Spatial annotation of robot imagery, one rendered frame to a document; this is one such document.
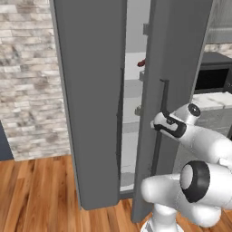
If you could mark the red sausage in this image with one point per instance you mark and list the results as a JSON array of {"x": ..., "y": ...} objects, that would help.
[{"x": 141, "y": 62}]

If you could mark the grey right fridge door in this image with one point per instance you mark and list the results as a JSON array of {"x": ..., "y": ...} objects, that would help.
[{"x": 175, "y": 54}]

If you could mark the grey left fridge door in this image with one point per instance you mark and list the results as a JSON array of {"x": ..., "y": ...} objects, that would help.
[{"x": 90, "y": 90}]

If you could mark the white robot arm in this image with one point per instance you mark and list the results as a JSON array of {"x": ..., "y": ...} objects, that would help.
[{"x": 208, "y": 145}]

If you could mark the fridge with white interior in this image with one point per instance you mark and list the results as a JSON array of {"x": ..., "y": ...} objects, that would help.
[{"x": 133, "y": 90}]

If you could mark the dark blue cupboard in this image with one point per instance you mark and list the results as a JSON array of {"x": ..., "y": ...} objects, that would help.
[{"x": 5, "y": 142}]

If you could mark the grey wall cupboards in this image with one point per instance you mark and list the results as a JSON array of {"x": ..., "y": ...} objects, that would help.
[{"x": 220, "y": 21}]

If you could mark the grey fridge door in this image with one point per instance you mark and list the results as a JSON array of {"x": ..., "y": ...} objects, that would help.
[
  {"x": 90, "y": 90},
  {"x": 175, "y": 54}
]

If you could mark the black microwave oven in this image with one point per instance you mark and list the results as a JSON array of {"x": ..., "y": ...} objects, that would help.
[{"x": 213, "y": 77}]

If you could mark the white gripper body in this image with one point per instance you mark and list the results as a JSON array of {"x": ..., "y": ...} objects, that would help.
[{"x": 169, "y": 129}]

